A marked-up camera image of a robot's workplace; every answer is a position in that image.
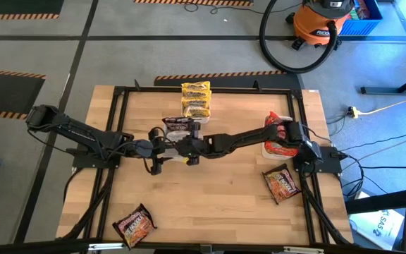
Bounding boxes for black Fire Noodle packet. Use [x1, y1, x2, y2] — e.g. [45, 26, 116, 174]
[111, 202, 158, 250]
[161, 116, 196, 133]
[262, 162, 301, 205]

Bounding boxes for black rig crossbar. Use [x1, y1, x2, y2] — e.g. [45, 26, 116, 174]
[0, 238, 406, 254]

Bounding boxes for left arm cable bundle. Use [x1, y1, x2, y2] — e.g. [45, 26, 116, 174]
[61, 168, 116, 241]

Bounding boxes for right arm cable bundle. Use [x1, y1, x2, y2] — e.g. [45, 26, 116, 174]
[300, 169, 352, 246]

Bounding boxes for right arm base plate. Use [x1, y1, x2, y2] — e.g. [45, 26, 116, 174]
[293, 145, 343, 174]

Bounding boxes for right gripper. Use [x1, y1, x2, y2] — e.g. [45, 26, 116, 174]
[176, 121, 208, 167]

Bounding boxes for orange shop vacuum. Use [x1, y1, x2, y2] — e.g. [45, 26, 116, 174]
[292, 0, 356, 49]

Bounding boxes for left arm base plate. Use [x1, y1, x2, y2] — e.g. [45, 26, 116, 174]
[71, 140, 123, 169]

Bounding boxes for blue plastic crate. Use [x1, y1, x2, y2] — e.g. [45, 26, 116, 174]
[339, 0, 383, 37]

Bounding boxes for white printed paper bag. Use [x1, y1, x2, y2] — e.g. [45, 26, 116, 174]
[348, 191, 405, 251]

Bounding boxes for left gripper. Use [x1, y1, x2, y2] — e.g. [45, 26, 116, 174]
[132, 127, 166, 176]

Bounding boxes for tan floor cable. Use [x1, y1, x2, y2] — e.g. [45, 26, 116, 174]
[359, 94, 406, 116]

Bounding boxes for silver metal bracket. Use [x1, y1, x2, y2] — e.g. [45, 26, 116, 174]
[282, 246, 326, 254]
[87, 242, 125, 252]

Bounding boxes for black floor cable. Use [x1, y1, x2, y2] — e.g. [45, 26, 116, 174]
[340, 128, 406, 170]

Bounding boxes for black metal table frame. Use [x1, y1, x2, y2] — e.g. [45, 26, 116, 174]
[56, 80, 352, 248]

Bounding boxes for black vacuum hose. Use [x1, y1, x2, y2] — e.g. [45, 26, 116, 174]
[258, 0, 340, 75]

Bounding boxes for black metal desk leg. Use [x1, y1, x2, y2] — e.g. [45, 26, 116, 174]
[343, 185, 406, 215]
[360, 66, 406, 96]

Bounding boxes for black hazard-striped floor mat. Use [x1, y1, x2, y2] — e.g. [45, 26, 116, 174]
[153, 69, 305, 90]
[133, 0, 255, 7]
[0, 0, 66, 20]
[0, 68, 47, 121]

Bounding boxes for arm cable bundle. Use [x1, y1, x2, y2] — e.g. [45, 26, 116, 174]
[61, 168, 116, 241]
[300, 169, 352, 246]

